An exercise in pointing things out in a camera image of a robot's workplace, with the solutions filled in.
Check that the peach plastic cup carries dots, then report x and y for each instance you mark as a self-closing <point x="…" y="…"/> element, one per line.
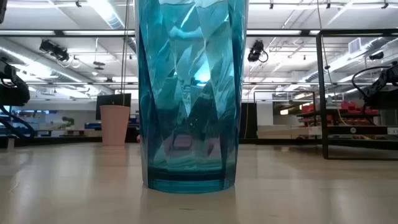
<point x="114" y="124"/>

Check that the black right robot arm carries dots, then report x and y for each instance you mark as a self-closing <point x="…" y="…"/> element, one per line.
<point x="381" y="91"/>

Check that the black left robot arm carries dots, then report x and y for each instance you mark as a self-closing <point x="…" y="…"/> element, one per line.
<point x="14" y="91"/>

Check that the black metal shelf rack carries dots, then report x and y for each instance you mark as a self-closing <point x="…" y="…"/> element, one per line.
<point x="322" y="93"/>

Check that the blue faceted plastic tumbler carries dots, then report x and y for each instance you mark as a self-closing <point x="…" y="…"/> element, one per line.
<point x="189" y="93"/>

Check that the black cabinet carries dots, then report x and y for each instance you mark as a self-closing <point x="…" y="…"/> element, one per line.
<point x="248" y="119"/>

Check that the small pink object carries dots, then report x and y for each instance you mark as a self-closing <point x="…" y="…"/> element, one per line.
<point x="138" y="139"/>

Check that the black monitor screen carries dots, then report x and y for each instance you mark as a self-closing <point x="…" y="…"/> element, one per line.
<point x="113" y="99"/>

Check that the light wooden board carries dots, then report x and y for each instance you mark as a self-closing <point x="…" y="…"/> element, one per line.
<point x="286" y="132"/>

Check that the potted plant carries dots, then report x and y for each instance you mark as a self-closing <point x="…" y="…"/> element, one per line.
<point x="67" y="120"/>

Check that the black ceiling camera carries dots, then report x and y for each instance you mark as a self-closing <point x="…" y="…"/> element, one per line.
<point x="54" y="49"/>
<point x="255" y="51"/>

